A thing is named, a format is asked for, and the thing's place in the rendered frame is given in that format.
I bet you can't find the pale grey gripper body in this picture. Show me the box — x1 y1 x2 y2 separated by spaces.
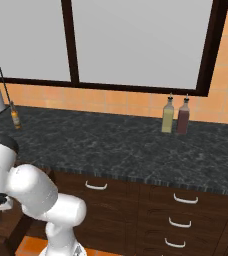
0 195 14 213

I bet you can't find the open dark wood drawer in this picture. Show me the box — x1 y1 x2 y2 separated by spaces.
0 199 36 256

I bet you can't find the dark wood drawer front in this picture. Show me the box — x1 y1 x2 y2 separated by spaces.
138 183 228 218
136 207 228 240
134 229 228 256

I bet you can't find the small orange sauce bottle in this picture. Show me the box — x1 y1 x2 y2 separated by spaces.
9 100 22 130

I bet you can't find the yellow oil bottle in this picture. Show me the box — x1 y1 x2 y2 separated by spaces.
161 93 176 134

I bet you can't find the dark red vinegar bottle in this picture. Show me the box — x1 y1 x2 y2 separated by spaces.
176 94 191 136

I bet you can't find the dark framed window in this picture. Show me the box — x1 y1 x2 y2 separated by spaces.
0 0 228 98

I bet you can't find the white cupboard door handle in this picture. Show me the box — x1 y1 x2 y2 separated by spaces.
84 180 109 191

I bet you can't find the white drawer handle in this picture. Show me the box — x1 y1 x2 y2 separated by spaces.
172 192 200 205
163 237 187 249
168 216 193 229

